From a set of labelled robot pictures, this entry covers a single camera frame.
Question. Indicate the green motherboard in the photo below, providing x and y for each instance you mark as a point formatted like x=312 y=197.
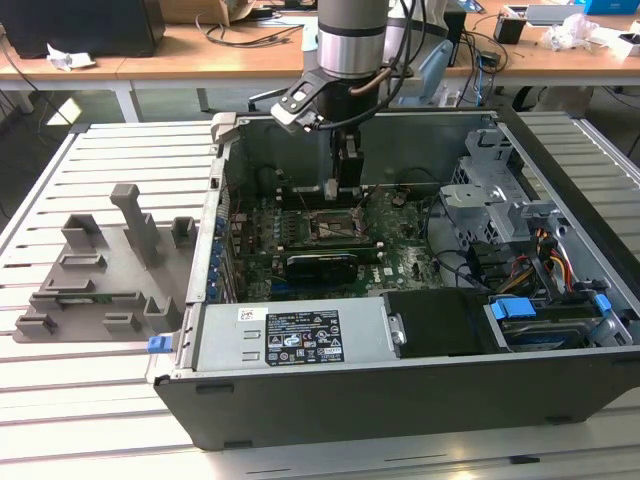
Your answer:
x=410 y=260

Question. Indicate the metal drive cage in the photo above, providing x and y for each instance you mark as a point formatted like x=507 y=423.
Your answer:
x=480 y=200

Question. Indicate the black plastic shroud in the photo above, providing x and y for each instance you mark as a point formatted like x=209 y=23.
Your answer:
x=440 y=325

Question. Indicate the small black box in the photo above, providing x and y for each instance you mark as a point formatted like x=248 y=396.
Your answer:
x=509 y=31

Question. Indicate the tall black box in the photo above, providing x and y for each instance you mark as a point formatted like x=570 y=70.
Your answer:
x=457 y=30

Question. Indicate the blue box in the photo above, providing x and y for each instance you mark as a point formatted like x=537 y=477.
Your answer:
x=612 y=6

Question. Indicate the crumpled white paper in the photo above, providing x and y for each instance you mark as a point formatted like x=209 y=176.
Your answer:
x=70 y=59

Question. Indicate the black graphics card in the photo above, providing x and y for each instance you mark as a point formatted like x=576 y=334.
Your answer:
x=320 y=270

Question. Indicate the clear plastic bag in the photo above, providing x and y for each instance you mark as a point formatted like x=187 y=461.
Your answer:
x=575 y=32

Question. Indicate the cardboard box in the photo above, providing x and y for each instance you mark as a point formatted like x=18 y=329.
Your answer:
x=210 y=12

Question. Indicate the large black box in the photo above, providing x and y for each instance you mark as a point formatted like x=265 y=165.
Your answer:
x=75 y=25

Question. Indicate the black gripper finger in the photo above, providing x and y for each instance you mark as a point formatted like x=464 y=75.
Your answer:
x=351 y=170

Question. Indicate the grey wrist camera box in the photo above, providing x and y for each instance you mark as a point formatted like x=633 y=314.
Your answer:
x=295 y=102

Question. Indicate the CPU socket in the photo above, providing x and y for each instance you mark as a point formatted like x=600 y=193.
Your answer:
x=332 y=229

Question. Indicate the grey parts rack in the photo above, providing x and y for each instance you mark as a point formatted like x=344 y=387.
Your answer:
x=125 y=280

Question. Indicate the black rating label sticker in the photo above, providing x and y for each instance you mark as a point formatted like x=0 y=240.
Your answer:
x=305 y=337

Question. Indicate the black office chair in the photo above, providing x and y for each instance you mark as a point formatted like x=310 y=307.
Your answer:
x=530 y=97

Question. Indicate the green RAM stick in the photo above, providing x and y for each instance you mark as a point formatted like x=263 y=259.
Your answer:
x=102 y=299

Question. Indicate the black PC case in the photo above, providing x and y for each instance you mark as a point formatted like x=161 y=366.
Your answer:
x=400 y=400

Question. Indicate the silver power supply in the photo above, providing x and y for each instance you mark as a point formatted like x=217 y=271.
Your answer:
x=225 y=340

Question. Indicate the hard disk blue carrier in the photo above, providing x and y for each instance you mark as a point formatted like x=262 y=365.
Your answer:
x=512 y=309

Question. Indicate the blue plastic latch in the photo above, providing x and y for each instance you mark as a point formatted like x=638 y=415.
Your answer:
x=159 y=345

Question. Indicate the coin cell battery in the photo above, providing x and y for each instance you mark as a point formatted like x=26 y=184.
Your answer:
x=398 y=200

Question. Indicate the white box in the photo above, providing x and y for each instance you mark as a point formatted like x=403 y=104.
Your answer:
x=631 y=47

